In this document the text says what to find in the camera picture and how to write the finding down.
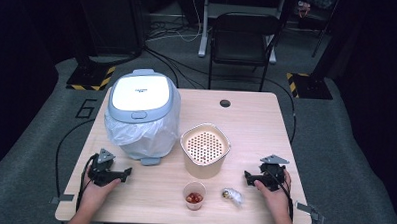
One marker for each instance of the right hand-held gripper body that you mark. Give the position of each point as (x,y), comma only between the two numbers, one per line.
(271,174)

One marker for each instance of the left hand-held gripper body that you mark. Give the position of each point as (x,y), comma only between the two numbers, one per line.
(101,175)

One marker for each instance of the clear plastic wrapper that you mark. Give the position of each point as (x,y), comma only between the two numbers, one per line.
(233,195)

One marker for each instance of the beige container with perforated strainer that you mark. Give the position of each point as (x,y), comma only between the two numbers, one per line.
(204,169)

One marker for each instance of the small paper cup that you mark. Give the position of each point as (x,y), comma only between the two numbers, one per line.
(194,189)

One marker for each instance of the white grey pedal trash bin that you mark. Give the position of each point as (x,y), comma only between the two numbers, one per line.
(140,90)

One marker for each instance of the person's left hand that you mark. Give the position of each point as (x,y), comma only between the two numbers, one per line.
(95,195)

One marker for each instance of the person's right hand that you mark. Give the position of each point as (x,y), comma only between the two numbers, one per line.
(278,200)

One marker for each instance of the white plastic bin liner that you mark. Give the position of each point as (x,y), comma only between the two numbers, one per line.
(142,140)

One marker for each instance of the grey tape strip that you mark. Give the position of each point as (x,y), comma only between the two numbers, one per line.
(63,198)
(308,209)

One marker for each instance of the red food bits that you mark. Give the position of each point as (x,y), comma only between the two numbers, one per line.
(194,198)

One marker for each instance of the black folding chair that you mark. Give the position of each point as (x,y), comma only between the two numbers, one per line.
(242,43)

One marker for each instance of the hazard-striped black base plate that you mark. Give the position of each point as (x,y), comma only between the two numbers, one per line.
(87,78)
(310,87)

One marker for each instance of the white metal desk frame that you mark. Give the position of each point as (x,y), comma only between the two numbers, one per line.
(204,32)

